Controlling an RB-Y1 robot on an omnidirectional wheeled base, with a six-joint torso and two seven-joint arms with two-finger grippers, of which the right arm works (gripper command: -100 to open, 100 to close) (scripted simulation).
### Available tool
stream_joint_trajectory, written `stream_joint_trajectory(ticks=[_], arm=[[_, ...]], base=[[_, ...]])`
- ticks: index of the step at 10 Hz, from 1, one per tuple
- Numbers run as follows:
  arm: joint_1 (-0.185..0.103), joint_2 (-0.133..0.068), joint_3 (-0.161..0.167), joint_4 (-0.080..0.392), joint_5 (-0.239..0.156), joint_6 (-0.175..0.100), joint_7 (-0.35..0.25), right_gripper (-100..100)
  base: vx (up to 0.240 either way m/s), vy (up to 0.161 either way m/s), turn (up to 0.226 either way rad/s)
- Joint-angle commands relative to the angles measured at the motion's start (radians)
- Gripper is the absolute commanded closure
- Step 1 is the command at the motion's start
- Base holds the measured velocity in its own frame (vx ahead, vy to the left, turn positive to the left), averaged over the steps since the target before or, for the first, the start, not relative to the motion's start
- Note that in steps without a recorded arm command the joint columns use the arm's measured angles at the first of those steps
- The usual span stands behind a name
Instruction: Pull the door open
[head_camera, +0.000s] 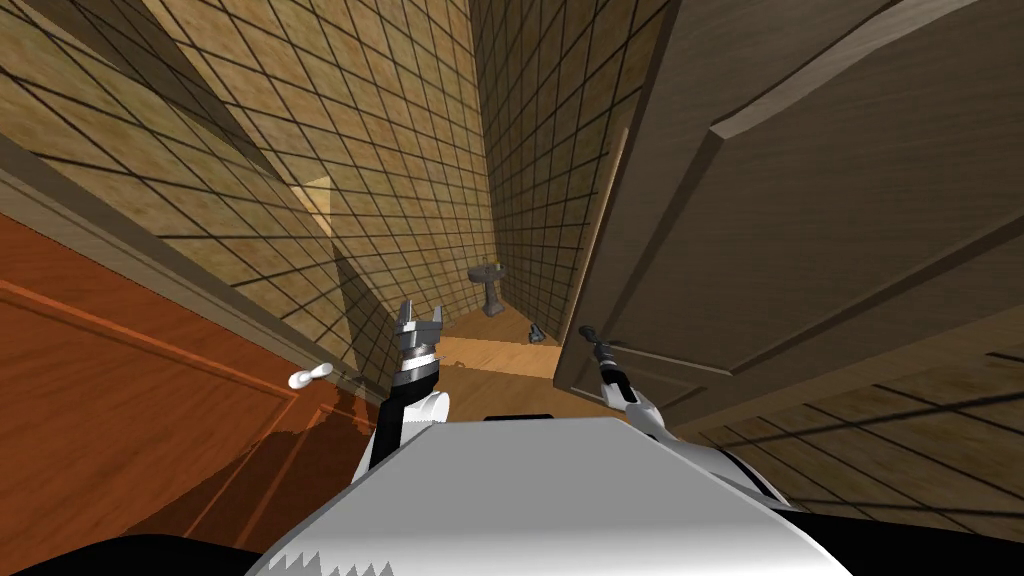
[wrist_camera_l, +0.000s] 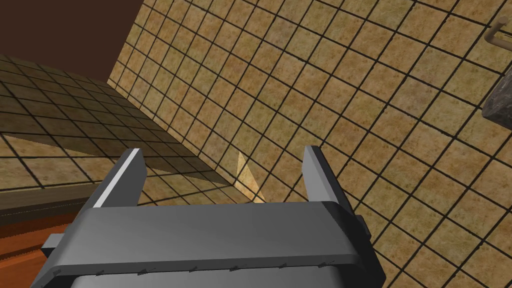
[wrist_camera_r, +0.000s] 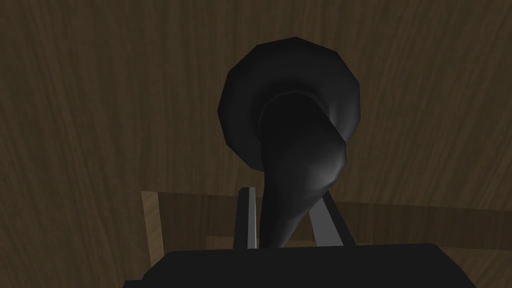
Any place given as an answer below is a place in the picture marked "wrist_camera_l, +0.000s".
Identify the dark grey stone block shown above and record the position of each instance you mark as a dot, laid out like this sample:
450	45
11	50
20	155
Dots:
500	104

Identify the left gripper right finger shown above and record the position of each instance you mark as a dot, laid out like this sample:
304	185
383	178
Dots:
320	180

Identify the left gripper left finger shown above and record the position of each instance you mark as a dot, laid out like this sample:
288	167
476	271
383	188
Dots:
124	182

